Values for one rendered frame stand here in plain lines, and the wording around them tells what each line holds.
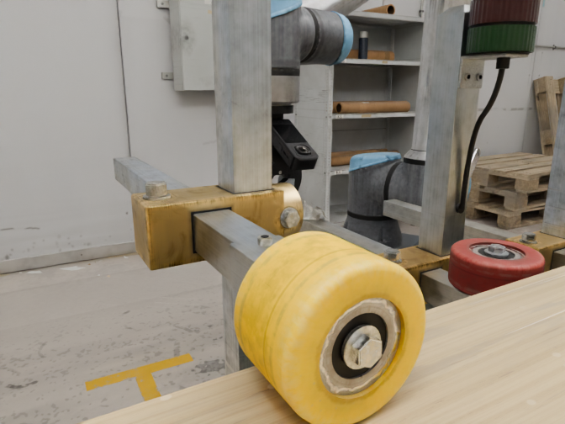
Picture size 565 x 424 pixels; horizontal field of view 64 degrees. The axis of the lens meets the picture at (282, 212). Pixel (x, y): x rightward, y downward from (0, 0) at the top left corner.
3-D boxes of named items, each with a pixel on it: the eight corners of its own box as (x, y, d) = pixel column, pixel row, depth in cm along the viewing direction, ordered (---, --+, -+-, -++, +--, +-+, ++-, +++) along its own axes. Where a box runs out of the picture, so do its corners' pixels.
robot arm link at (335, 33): (311, 17, 88) (266, 9, 80) (361, 10, 81) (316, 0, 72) (310, 67, 91) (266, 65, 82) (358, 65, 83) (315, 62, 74)
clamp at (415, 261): (363, 296, 52) (366, 256, 51) (445, 273, 59) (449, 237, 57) (398, 317, 48) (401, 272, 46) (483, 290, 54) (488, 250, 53)
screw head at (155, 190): (139, 196, 35) (138, 181, 35) (166, 193, 36) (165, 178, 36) (146, 202, 34) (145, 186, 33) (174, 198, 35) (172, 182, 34)
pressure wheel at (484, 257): (423, 347, 46) (433, 241, 43) (475, 327, 50) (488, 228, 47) (492, 390, 40) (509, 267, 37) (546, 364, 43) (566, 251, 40)
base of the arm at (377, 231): (330, 243, 138) (330, 212, 135) (353, 228, 153) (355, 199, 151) (390, 255, 128) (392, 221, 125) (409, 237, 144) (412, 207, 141)
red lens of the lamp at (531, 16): (454, 27, 44) (456, 2, 43) (493, 30, 47) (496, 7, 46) (510, 18, 39) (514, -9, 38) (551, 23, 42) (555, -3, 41)
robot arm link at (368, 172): (365, 201, 148) (367, 147, 144) (412, 210, 137) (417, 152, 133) (336, 209, 138) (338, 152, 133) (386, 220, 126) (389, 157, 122)
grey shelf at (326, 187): (293, 226, 360) (294, 17, 320) (381, 213, 402) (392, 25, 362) (324, 242, 323) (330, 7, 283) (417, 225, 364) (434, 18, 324)
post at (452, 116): (404, 403, 59) (437, 7, 47) (424, 394, 61) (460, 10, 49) (425, 419, 56) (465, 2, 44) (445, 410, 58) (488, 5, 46)
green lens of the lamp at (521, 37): (451, 54, 45) (454, 30, 44) (491, 55, 48) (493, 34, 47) (507, 49, 40) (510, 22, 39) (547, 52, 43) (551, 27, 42)
